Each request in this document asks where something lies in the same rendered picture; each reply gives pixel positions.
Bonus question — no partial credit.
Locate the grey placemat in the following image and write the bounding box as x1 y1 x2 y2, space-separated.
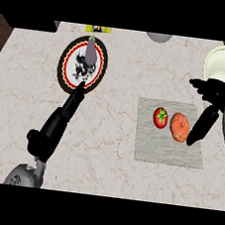
131 96 211 170

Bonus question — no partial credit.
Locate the round black red white plate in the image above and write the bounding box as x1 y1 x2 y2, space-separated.
54 32 112 99

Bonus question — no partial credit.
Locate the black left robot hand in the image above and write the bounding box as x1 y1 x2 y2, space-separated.
23 74 87 167

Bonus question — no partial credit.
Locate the grey round object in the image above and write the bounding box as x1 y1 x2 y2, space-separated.
144 31 173 46

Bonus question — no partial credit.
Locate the yellow black package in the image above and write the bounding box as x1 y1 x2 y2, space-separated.
84 24 113 36

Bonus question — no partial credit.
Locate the purple eggplant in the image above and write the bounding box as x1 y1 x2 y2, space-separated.
83 32 102 67

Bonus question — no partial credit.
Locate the orange squash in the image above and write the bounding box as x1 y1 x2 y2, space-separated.
167 111 192 145

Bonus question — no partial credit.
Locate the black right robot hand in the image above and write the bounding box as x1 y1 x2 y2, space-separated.
180 75 225 152

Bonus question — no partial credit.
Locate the red tomato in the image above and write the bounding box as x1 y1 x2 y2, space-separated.
151 106 170 130

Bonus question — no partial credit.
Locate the black appliance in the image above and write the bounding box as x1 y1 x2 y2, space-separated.
0 13 61 34

